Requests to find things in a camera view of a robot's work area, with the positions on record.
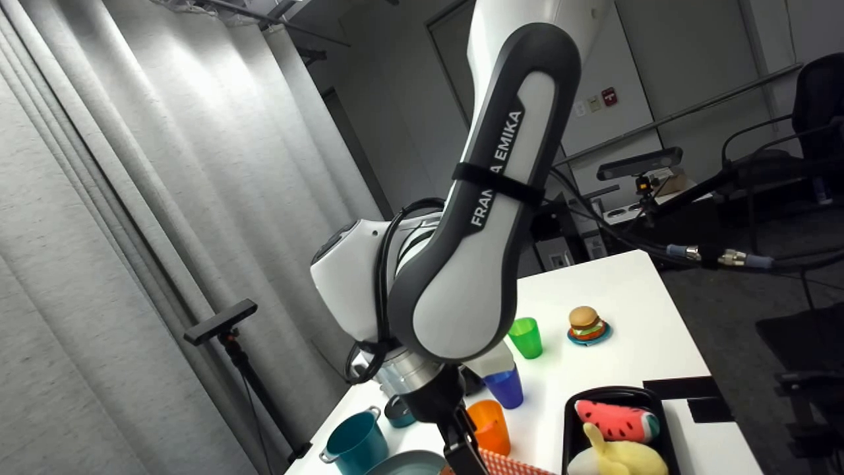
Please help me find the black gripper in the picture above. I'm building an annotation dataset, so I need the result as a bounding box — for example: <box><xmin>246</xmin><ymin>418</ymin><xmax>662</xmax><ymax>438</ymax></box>
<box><xmin>403</xmin><ymin>358</ymin><xmax>488</xmax><ymax>475</ymax></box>

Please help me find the watermelon slice plushie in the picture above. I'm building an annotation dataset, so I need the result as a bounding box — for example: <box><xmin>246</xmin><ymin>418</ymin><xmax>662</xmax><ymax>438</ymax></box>
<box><xmin>571</xmin><ymin>399</ymin><xmax>664</xmax><ymax>445</ymax></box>

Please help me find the yellow banana plushie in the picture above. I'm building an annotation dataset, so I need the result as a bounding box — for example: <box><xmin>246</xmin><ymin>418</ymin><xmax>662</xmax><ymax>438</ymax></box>
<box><xmin>565</xmin><ymin>418</ymin><xmax>670</xmax><ymax>475</ymax></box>

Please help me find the orange checkered box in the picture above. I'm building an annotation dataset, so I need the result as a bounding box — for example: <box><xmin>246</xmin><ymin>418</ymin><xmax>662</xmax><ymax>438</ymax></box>
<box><xmin>473</xmin><ymin>445</ymin><xmax>560</xmax><ymax>475</ymax></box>

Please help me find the black plastic tray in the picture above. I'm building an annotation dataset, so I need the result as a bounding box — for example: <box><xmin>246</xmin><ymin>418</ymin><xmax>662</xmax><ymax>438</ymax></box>
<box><xmin>560</xmin><ymin>381</ymin><xmax>681</xmax><ymax>475</ymax></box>

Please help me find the orange plastic cup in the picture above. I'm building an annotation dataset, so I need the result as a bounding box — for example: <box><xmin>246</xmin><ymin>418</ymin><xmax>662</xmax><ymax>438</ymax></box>
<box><xmin>463</xmin><ymin>399</ymin><xmax>513</xmax><ymax>458</ymax></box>

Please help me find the grey-blue toy plate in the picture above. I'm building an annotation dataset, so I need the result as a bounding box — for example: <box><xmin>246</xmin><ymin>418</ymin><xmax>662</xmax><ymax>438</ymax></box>
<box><xmin>364</xmin><ymin>447</ymin><xmax>449</xmax><ymax>475</ymax></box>

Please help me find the blue plastic cup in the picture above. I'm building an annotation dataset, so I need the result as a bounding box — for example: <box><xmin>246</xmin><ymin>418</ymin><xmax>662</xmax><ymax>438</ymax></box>
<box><xmin>482</xmin><ymin>366</ymin><xmax>527</xmax><ymax>412</ymax></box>

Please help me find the teal toy pot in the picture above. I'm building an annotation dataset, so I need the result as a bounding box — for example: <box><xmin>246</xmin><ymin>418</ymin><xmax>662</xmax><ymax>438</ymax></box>
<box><xmin>316</xmin><ymin>404</ymin><xmax>391</xmax><ymax>475</ymax></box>

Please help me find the green plastic cup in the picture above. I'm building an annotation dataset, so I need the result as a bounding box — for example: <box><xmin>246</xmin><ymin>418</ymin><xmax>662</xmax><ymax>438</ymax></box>
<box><xmin>506</xmin><ymin>314</ymin><xmax>545</xmax><ymax>360</ymax></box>

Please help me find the toy burger with teal base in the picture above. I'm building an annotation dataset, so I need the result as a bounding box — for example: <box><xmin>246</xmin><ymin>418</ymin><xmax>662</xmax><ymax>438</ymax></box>
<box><xmin>565</xmin><ymin>302</ymin><xmax>615</xmax><ymax>348</ymax></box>

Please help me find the black tripod stand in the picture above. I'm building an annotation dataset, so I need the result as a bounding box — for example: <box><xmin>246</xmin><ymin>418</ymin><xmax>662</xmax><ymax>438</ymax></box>
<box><xmin>181</xmin><ymin>298</ymin><xmax>313</xmax><ymax>463</ymax></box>

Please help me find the grey pleated curtain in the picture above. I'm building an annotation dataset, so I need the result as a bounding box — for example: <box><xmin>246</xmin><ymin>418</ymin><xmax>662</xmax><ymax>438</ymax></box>
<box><xmin>0</xmin><ymin>0</ymin><xmax>417</xmax><ymax>475</ymax></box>

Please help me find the black office chair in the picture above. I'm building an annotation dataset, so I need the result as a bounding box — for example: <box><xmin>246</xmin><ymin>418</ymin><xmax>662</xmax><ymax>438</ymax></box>
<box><xmin>720</xmin><ymin>50</ymin><xmax>844</xmax><ymax>214</ymax></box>

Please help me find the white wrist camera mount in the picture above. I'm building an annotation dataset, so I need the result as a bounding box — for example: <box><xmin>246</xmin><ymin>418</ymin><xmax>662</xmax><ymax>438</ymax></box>
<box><xmin>463</xmin><ymin>340</ymin><xmax>516</xmax><ymax>381</ymax></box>

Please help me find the black cable with metal connector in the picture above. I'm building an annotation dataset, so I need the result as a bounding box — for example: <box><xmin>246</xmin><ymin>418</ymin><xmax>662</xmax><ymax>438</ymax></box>
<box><xmin>542</xmin><ymin>166</ymin><xmax>844</xmax><ymax>275</ymax></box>

